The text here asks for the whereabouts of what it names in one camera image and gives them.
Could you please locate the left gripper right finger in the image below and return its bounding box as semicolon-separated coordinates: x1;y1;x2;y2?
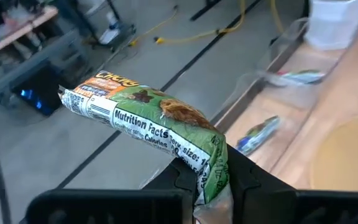
227;143;358;224

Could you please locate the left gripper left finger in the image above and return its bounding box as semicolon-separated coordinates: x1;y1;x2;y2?
20;157;198;224

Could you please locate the blue wrapper granola bar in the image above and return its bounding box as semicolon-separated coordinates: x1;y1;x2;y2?
236;114;282;156

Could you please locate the green wrapper granola bar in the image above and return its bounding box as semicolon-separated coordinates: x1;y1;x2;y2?
275;69;326;85
57;70;234;224

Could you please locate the round woven straw placemat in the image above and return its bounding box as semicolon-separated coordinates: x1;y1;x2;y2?
309;112;358;193

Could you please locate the clear plastic bin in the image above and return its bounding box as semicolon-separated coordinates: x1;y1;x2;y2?
255;17;351;94
219;70;319;175

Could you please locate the black computer tower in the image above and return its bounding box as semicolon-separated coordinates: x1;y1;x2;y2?
10;65;64;117

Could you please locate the white bottle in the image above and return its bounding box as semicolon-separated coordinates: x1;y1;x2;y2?
99;11;121;45

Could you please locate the white plant pot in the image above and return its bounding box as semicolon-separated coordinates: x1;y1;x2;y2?
304;0;358;51

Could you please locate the wooden background table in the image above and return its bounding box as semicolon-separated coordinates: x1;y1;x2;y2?
0;5;59;60

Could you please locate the black stand leg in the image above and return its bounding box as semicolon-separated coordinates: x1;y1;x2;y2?
190;0;226;22

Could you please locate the yellow extension cable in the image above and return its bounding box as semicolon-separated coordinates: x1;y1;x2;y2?
128;0;285;48

